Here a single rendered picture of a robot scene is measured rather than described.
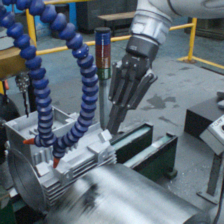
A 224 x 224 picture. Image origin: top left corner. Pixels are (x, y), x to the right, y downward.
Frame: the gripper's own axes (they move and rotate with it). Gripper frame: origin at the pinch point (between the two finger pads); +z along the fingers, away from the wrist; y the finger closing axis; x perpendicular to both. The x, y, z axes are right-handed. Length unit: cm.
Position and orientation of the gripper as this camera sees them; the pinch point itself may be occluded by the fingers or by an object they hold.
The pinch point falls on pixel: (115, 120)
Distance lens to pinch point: 74.0
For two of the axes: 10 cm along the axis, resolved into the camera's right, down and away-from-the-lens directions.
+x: 6.0, 1.4, 7.9
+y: 7.2, 3.3, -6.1
